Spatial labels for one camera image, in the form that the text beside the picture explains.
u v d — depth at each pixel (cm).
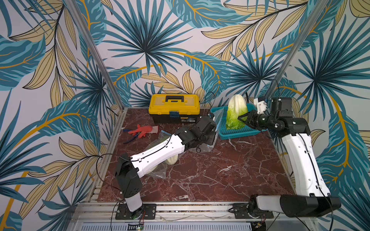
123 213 73
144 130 104
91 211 76
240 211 74
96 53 84
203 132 56
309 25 75
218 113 82
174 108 98
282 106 50
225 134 93
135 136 100
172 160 86
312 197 38
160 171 81
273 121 50
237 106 69
